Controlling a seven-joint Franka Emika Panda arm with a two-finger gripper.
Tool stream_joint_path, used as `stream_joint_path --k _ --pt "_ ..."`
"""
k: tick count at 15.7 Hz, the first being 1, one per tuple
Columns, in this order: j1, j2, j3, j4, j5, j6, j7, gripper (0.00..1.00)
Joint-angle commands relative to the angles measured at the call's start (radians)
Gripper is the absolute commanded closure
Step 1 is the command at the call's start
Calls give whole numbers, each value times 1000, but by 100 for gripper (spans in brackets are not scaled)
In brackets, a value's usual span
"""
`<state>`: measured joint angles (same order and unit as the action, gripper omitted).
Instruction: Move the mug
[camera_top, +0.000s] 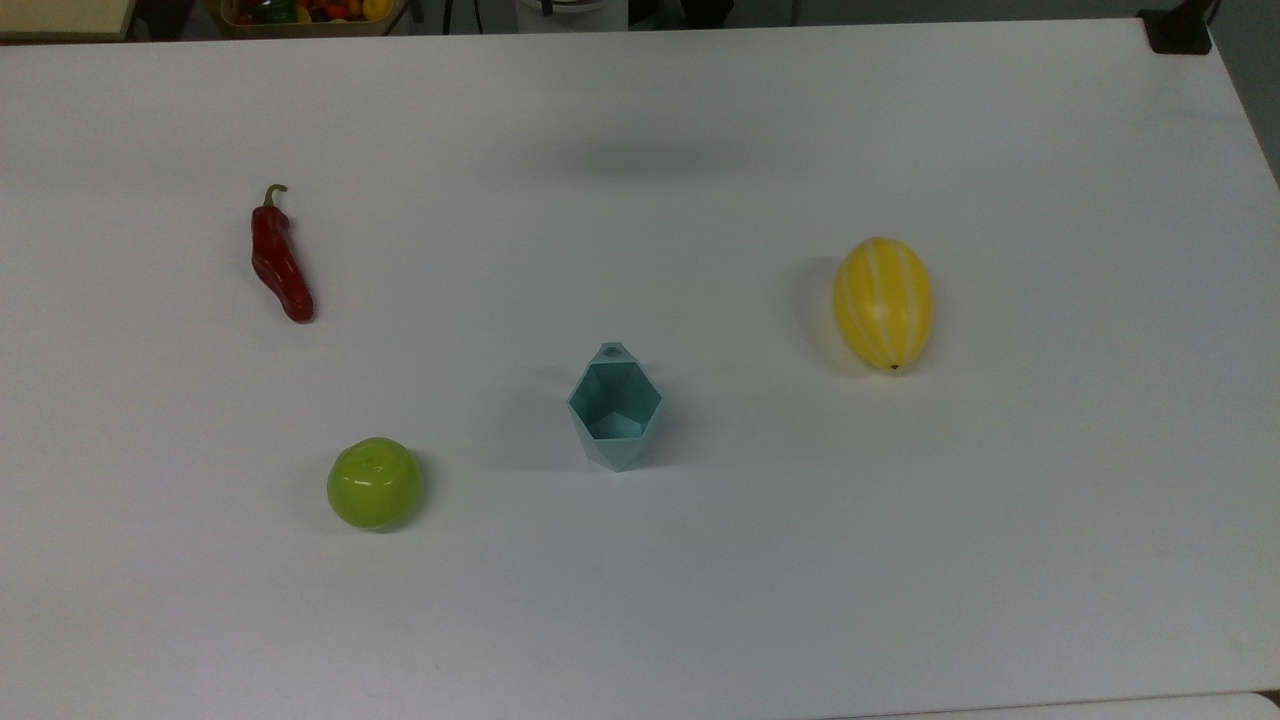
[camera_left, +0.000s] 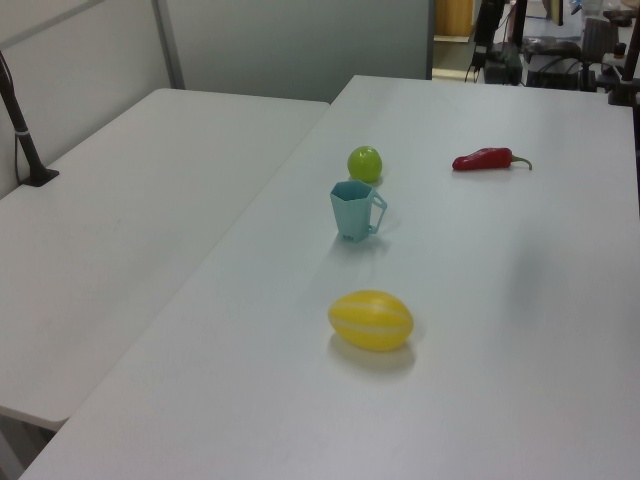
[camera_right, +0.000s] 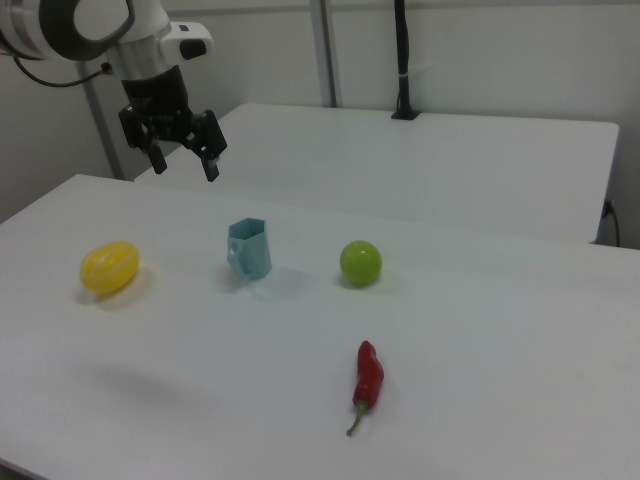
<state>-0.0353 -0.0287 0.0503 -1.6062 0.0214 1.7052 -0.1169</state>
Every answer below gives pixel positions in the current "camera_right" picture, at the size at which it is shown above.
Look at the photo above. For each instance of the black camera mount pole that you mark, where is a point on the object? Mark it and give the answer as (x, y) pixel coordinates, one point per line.
(403, 50)

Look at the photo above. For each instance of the green toy apple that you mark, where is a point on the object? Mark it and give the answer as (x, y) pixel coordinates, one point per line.
(360, 262)

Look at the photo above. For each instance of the grey partition post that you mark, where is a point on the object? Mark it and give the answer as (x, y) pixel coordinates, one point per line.
(327, 50)

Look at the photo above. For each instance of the light blue hexagonal mug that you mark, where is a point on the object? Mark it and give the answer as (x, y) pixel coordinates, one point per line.
(254, 250)

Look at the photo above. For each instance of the red chili pepper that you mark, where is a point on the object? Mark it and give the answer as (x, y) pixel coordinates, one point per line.
(370, 372)

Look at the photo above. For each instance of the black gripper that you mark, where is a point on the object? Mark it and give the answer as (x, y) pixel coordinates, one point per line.
(155, 95)

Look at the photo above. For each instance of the white side table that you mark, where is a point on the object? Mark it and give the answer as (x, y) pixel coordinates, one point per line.
(400, 165)

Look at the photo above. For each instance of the yellow striped toy melon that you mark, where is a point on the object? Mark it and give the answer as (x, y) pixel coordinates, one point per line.
(110, 266)

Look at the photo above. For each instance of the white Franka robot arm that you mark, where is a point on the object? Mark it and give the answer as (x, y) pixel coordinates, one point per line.
(95, 25)

